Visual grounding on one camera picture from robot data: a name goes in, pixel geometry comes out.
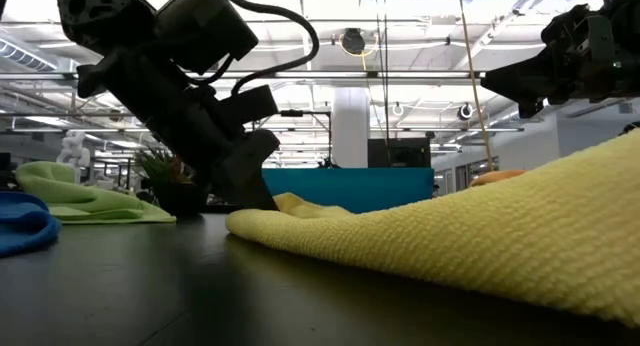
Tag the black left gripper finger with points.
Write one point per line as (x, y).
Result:
(245, 171)

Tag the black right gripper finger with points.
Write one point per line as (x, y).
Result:
(525, 86)

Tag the orange microfiber towel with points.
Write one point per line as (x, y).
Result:
(495, 177)

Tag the green microfiber towel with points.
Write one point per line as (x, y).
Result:
(75, 196)

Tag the yellow microfiber towel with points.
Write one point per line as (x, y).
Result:
(450, 246)

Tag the blue microfiber towel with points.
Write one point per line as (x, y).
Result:
(22, 226)

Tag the potted succulent plant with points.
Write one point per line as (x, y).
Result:
(160, 176)

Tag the dark green background machine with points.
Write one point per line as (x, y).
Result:
(327, 162)

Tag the white robot figure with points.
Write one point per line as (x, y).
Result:
(72, 151)

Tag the teal plastic bin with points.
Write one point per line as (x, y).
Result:
(350, 188)

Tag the white round column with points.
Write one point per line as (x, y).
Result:
(350, 131)

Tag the black rectangular panel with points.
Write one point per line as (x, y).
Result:
(400, 153)

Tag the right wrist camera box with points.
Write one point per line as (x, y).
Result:
(565, 28)

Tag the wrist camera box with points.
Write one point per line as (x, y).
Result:
(565, 28)
(250, 105)

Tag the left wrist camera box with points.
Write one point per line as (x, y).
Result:
(250, 105)

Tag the black metal frame stand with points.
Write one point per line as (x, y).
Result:
(291, 113)

